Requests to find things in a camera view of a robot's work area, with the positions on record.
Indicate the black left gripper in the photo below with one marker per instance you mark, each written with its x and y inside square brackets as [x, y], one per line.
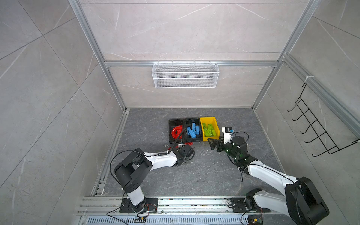
[189, 159]

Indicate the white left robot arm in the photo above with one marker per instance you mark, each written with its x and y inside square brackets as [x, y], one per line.
[133, 169]

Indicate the yellow plastic bin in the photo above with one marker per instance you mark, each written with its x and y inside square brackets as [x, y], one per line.
[213, 121]

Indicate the black wire hook rack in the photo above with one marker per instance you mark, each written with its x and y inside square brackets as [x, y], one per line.
[314, 124]

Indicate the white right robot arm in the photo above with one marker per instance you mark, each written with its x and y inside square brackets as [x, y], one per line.
[298, 198]

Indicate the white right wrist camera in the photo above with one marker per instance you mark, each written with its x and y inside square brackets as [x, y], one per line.
[227, 132]

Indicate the black plastic bin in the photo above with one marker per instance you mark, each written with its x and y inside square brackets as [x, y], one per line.
[171, 124]
[188, 123]

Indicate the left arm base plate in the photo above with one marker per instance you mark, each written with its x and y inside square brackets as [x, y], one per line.
[147, 204]

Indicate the black plastic bin left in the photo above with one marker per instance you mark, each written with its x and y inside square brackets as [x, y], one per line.
[171, 124]

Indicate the white wire mesh basket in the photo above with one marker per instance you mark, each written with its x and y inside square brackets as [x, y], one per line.
[185, 75]

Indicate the blue long lego brick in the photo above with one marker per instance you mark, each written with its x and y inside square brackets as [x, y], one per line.
[192, 133]

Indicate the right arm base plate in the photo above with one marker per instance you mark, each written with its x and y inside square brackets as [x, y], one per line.
[244, 204]

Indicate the black plastic bin middle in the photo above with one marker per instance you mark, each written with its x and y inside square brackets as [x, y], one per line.
[188, 123]

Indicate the red arch lego piece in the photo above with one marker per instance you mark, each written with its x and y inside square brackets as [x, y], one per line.
[176, 132]

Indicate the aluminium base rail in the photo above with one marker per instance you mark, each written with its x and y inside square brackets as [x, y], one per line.
[171, 210]

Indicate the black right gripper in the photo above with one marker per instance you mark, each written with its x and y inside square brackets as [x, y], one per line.
[221, 143]

